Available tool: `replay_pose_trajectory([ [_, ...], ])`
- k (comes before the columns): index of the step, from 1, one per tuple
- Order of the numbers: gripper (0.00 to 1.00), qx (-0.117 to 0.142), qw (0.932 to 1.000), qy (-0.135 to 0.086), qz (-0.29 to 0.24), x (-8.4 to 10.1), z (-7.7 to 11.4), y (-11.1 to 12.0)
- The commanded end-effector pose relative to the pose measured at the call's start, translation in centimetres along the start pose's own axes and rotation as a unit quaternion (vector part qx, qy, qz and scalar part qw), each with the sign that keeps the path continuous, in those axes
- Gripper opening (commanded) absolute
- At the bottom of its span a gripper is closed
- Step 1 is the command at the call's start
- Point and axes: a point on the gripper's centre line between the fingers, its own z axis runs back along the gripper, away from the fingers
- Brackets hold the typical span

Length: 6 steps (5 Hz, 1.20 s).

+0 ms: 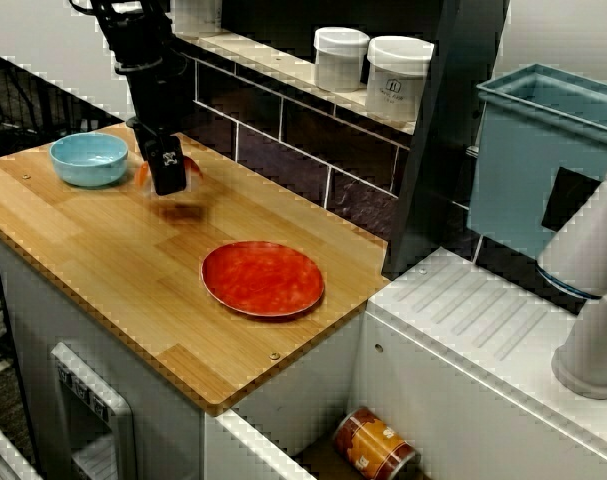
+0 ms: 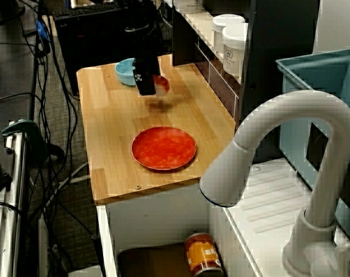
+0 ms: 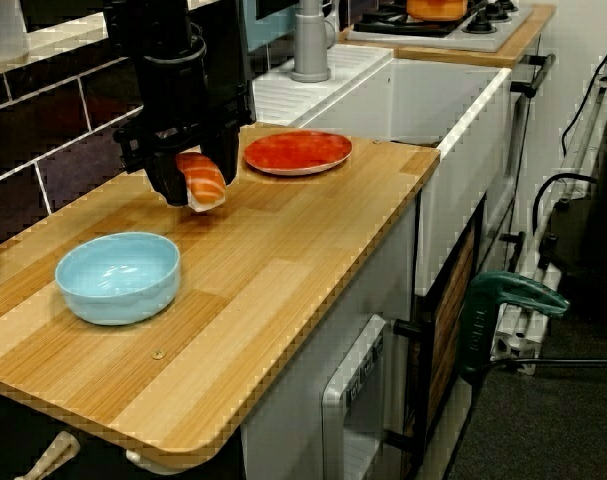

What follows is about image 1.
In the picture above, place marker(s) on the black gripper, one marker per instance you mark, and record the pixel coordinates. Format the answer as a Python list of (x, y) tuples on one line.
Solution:
[(155, 105)]

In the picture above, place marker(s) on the salmon sushi toy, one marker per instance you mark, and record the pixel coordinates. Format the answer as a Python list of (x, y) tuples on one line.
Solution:
[(142, 175)]

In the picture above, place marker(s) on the light blue bowl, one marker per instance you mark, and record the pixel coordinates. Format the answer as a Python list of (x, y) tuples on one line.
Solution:
[(88, 167)]

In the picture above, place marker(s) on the black WidowX robot arm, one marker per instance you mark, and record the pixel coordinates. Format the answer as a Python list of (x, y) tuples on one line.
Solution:
[(128, 30)]

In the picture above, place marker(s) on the red plate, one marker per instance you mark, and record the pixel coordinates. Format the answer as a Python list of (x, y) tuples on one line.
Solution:
[(263, 280)]

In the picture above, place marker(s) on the white container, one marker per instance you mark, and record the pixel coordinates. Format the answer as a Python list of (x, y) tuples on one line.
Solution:
[(198, 15)]

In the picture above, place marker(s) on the white toy kitchen cabinet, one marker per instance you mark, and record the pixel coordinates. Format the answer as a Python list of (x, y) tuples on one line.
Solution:
[(33, 310)]

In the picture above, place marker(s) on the plain white jar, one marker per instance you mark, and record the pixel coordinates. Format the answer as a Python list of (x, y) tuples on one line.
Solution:
[(340, 60)]

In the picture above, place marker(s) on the white jar with print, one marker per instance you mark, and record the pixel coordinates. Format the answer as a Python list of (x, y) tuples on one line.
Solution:
[(398, 85)]

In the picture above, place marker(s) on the dark grey upright panel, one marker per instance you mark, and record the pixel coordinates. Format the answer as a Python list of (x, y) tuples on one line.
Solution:
[(433, 150)]

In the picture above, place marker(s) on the orange soup can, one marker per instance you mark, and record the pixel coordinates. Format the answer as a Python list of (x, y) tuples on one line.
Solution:
[(373, 445)]

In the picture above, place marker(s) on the teal plastic box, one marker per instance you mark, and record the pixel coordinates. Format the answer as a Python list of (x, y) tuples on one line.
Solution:
[(513, 175)]

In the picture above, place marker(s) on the white toy sink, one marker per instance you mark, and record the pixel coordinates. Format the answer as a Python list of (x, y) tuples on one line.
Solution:
[(458, 400)]

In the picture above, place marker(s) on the grey toy faucet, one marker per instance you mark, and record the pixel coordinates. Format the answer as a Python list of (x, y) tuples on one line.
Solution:
[(588, 340)]

